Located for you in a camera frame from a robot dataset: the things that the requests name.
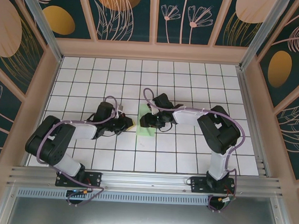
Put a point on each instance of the light green cloth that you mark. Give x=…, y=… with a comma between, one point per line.
x=144, y=132

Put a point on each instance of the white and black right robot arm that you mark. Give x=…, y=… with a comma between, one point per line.
x=187, y=118

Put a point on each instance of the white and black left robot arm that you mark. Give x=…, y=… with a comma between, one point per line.
x=83, y=130

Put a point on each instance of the grey metal sheet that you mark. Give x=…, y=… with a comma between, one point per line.
x=143, y=218

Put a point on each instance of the long aluminium mounting rail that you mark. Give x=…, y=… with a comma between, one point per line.
x=145, y=180

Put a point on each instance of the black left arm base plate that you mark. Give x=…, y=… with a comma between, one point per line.
x=95, y=179

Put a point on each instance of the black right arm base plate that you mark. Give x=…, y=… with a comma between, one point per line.
x=198, y=186

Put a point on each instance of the aluminium side rail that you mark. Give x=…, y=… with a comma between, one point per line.
x=253, y=123

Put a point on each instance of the aluminium corner post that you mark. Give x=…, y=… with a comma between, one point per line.
x=40, y=21
x=265, y=30

